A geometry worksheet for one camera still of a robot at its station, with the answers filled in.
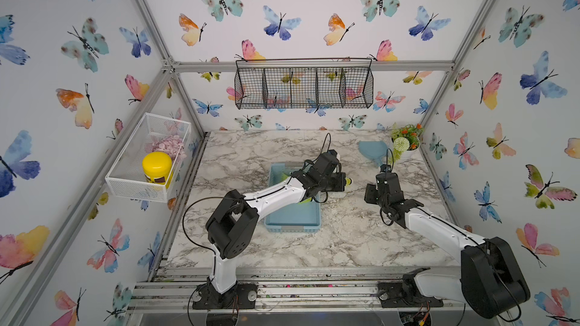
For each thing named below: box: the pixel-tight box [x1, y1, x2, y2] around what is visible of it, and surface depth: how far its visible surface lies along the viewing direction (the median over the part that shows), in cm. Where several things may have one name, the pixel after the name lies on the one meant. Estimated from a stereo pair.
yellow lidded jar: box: [141, 151, 174, 190], surface depth 65 cm
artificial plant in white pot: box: [388, 123, 424, 164], surface depth 101 cm
